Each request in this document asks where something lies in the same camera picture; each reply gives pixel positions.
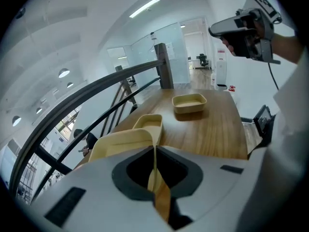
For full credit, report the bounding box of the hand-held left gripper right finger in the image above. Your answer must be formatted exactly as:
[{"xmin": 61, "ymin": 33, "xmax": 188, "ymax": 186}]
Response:
[{"xmin": 156, "ymin": 145, "xmax": 252, "ymax": 232}]

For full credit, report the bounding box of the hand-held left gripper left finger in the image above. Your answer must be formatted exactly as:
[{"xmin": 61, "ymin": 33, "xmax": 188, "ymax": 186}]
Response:
[{"xmin": 31, "ymin": 145, "xmax": 170, "ymax": 232}]

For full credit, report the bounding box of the black screen device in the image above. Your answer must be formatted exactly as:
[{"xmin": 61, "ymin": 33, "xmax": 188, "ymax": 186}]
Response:
[{"xmin": 253, "ymin": 104, "xmax": 276, "ymax": 140}]

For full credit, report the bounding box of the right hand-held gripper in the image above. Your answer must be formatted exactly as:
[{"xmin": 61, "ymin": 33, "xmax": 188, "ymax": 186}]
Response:
[{"xmin": 208, "ymin": 0, "xmax": 282, "ymax": 65}]

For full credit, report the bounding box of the black office chair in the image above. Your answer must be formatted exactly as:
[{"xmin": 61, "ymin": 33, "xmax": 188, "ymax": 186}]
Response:
[{"xmin": 197, "ymin": 53, "xmax": 210, "ymax": 70}]

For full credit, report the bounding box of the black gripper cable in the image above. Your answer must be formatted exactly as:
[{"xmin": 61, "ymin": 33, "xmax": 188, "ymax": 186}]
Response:
[{"xmin": 267, "ymin": 63, "xmax": 280, "ymax": 90}]

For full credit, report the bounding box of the ceiling tube light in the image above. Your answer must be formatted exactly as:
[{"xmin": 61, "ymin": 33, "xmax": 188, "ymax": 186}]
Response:
[{"xmin": 128, "ymin": 0, "xmax": 162, "ymax": 18}]

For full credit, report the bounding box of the person's right hand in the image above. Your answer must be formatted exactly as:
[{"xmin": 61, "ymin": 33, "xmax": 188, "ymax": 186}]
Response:
[{"xmin": 222, "ymin": 20, "xmax": 266, "ymax": 57}]

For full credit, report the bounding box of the dark wooden railing post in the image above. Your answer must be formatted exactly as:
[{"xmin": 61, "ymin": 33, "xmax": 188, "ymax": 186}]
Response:
[
  {"xmin": 154, "ymin": 42, "xmax": 174, "ymax": 89},
  {"xmin": 114, "ymin": 65, "xmax": 138, "ymax": 107}
]

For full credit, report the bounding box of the yellow tray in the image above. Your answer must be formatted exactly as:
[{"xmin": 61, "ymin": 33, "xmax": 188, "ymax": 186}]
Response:
[
  {"xmin": 171, "ymin": 93, "xmax": 208, "ymax": 115},
  {"xmin": 132, "ymin": 114, "xmax": 164, "ymax": 146},
  {"xmin": 88, "ymin": 128, "xmax": 161, "ymax": 194}
]

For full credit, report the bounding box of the person's right forearm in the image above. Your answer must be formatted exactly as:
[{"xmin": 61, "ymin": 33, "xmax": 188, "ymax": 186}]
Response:
[{"xmin": 271, "ymin": 31, "xmax": 305, "ymax": 65}]

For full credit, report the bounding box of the white floor appliance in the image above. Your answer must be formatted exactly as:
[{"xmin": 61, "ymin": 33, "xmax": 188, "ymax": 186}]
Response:
[{"xmin": 214, "ymin": 46, "xmax": 229, "ymax": 91}]

